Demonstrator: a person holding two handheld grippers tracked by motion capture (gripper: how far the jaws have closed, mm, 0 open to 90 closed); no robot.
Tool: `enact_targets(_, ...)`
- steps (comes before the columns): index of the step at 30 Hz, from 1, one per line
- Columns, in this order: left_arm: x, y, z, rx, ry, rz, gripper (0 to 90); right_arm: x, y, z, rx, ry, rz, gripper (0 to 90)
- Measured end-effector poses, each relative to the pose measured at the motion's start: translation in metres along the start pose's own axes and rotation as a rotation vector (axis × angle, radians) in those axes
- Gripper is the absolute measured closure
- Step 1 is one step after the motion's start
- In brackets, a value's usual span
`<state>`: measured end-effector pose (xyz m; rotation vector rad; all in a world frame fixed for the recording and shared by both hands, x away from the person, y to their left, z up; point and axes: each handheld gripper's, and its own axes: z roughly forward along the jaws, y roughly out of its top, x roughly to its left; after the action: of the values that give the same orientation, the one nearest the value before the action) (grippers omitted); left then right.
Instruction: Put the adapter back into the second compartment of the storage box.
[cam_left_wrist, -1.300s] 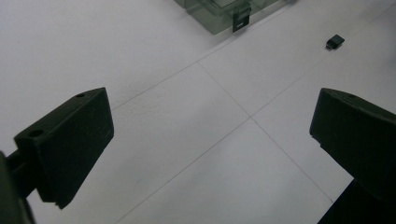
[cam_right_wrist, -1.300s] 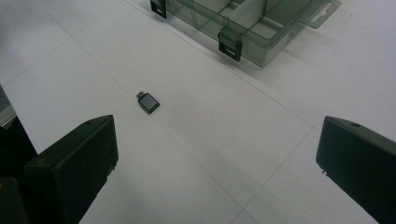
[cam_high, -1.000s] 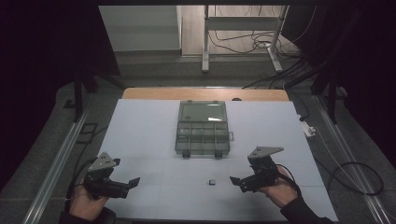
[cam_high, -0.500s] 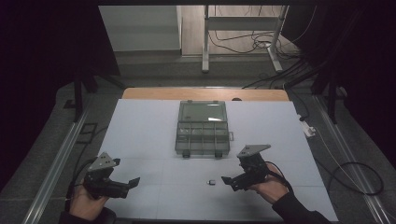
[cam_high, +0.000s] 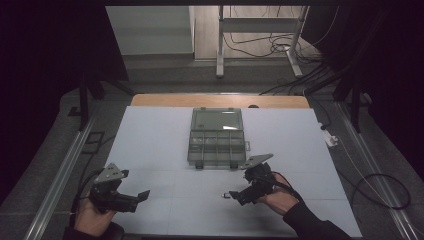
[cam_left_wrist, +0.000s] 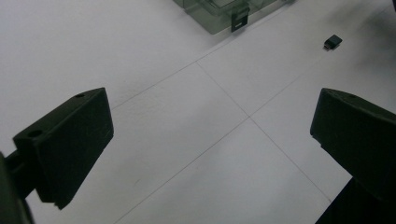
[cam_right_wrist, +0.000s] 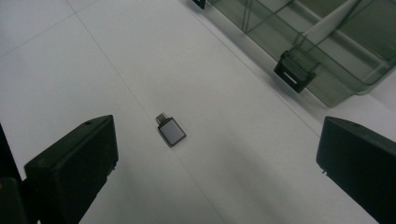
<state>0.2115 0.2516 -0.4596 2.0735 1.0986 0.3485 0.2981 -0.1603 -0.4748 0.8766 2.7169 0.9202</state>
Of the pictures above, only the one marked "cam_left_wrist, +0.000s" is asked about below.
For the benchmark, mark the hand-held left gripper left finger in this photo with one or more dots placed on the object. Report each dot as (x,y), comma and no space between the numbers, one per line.
(68,146)

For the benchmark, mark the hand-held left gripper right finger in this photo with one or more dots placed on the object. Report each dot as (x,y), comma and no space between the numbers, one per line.
(358,137)

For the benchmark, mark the small black usb dongle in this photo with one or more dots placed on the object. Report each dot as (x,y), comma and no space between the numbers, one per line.
(333,41)

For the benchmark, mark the clear plastic compartment box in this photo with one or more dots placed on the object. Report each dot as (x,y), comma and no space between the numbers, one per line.
(214,15)

